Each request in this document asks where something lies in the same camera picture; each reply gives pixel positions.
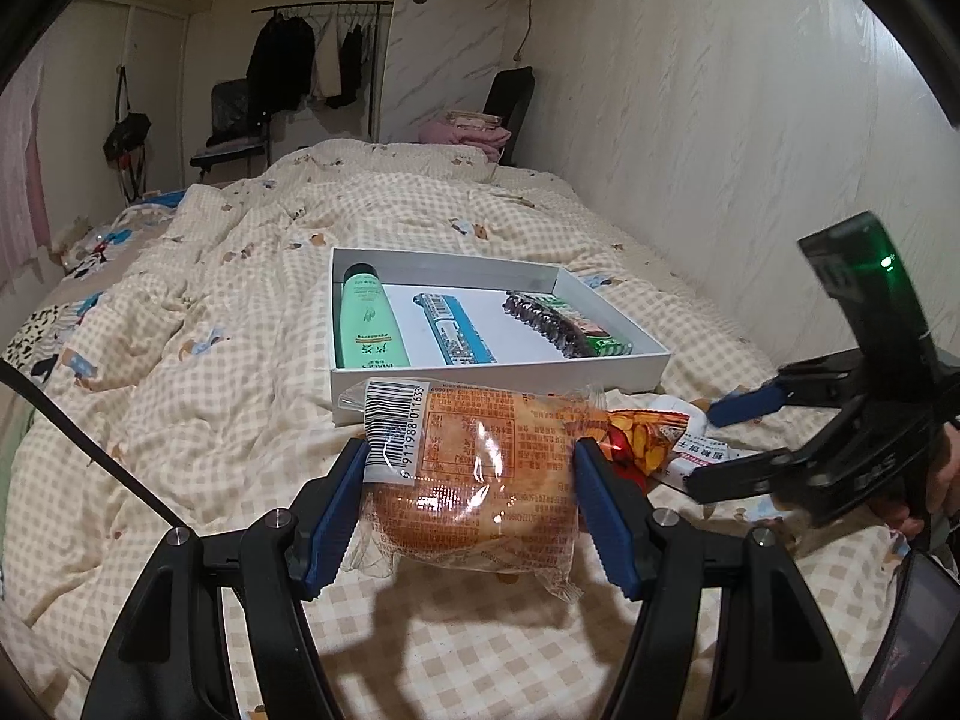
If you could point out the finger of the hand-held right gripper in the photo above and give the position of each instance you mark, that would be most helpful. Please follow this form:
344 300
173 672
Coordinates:
739 406
742 474

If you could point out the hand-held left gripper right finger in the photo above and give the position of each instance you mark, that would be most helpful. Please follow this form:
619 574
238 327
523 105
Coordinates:
607 525

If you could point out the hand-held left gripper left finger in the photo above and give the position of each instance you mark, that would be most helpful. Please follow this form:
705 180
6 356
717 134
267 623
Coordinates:
337 525

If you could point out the black and white biscuit packet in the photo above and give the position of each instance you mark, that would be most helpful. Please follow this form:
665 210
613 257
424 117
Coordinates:
701 454

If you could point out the red and orange chips packet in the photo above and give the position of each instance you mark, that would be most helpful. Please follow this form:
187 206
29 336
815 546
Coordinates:
645 439

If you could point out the orange bread packet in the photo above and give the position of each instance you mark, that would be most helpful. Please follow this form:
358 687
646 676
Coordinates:
465 480

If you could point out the white shallow box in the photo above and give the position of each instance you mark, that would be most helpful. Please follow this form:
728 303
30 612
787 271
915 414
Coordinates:
480 300

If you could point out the person's right hand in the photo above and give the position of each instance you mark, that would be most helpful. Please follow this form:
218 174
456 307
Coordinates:
941 465

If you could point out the green snack bar packet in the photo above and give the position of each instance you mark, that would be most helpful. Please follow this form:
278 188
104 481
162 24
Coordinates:
607 345

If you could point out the green bottle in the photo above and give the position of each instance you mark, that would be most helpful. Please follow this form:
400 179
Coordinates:
369 322

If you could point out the checked bear print quilt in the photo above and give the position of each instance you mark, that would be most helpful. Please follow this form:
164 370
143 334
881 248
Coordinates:
225 352

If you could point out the cow print cloth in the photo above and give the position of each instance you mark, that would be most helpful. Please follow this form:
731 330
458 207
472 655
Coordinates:
34 337

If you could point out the black upholstered backrest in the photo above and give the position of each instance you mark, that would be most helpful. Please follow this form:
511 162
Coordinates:
510 109

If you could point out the pink folded blanket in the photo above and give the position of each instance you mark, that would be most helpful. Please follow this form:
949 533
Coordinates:
461 139

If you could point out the folded patterned cloth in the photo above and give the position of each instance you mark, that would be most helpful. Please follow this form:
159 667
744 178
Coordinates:
474 118

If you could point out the black chair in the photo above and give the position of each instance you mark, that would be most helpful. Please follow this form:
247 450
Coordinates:
232 135

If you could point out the black hanging bag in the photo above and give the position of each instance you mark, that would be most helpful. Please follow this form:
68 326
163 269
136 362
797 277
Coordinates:
127 135

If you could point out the white garment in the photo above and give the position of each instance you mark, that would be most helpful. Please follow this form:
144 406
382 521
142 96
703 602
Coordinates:
328 64

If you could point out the dark garment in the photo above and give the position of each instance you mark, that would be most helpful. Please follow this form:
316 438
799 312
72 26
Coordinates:
352 64

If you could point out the pink lace curtain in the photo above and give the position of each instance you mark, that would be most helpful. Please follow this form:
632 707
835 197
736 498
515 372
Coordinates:
19 187

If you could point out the black jacket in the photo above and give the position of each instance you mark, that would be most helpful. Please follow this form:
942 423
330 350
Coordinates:
281 64

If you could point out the black clothes rack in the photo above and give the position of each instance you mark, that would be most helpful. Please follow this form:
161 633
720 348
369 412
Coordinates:
322 6

